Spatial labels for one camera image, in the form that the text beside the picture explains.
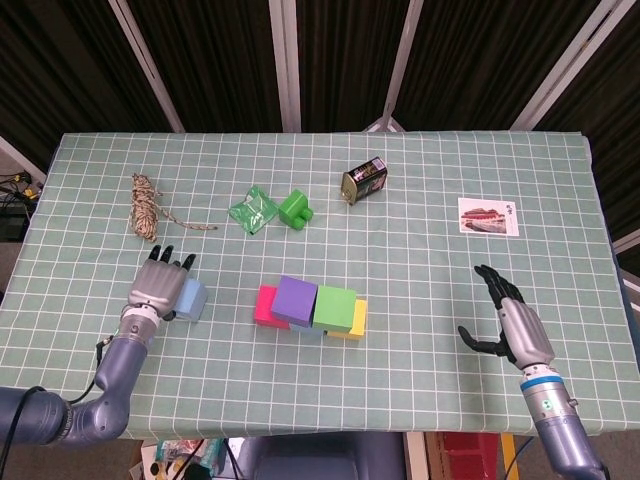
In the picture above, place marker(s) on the red box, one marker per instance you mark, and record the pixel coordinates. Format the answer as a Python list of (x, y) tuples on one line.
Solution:
[(470, 450)]

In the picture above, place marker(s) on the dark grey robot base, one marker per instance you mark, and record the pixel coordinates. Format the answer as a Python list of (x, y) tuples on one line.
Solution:
[(325, 460)]

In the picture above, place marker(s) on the postcard with red building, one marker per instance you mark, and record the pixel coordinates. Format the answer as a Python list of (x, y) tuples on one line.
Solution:
[(487, 216)]

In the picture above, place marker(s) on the white metal frame post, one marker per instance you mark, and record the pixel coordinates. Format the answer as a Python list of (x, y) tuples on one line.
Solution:
[(22, 161), (566, 60), (627, 243), (150, 70), (285, 65), (403, 60)]

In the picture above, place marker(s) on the yellow foam cube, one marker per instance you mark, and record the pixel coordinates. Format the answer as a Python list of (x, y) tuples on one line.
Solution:
[(360, 317)]

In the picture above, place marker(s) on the black equipment box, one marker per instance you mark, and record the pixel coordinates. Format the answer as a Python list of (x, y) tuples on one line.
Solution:
[(12, 222)]

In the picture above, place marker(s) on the pink foam cube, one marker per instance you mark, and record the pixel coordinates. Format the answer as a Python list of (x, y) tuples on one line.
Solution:
[(264, 305)]

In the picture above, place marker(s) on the light blue foam cube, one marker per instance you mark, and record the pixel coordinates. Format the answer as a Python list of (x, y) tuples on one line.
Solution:
[(192, 300), (305, 328)]

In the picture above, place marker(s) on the colourful printed bag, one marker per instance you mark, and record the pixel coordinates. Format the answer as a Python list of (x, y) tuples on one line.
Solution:
[(175, 452)]

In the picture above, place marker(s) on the green checked tablecloth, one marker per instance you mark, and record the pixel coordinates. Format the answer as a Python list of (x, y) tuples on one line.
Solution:
[(300, 380)]

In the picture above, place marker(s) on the green foam cube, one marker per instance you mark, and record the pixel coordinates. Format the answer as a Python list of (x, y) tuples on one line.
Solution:
[(334, 307)]

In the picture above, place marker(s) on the black luncheon meat tin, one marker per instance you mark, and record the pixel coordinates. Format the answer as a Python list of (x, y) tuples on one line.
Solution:
[(365, 180)]

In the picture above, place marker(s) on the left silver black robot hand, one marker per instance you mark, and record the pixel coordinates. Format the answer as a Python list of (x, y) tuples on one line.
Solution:
[(155, 285)]

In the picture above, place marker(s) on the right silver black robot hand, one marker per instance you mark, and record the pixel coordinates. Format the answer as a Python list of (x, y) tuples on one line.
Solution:
[(525, 335)]

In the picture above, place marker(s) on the green foil sachet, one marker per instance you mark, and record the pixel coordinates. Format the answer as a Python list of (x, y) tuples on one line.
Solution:
[(252, 210)]

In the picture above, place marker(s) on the purple foam cube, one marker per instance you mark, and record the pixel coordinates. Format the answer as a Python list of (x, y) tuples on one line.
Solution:
[(295, 300)]

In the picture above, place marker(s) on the green plastic building brick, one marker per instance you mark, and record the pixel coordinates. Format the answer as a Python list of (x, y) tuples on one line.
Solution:
[(292, 205)]

